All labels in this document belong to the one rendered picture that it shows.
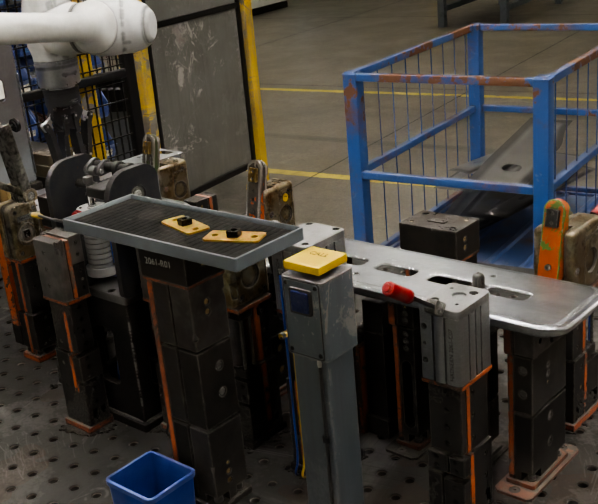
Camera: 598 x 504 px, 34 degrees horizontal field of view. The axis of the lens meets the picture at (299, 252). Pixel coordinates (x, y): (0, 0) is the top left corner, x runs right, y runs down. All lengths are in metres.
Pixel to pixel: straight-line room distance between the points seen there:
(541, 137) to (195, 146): 2.26
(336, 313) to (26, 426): 0.85
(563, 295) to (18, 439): 1.02
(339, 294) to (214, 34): 4.09
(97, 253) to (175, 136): 3.25
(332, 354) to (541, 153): 2.25
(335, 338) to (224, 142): 4.16
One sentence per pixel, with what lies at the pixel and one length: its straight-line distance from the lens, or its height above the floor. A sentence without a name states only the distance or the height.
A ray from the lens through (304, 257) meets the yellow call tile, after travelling 1.25.
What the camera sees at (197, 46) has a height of 0.89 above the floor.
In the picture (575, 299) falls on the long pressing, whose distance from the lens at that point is 1.50.
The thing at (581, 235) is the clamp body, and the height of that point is 1.05.
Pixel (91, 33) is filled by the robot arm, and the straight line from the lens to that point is 1.94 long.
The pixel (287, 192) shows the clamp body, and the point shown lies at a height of 1.02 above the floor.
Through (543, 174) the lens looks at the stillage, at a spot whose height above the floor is 0.62.
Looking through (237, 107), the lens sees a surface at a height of 0.51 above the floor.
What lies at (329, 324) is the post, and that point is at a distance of 1.25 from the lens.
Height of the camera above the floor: 1.60
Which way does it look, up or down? 20 degrees down
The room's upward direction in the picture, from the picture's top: 5 degrees counter-clockwise
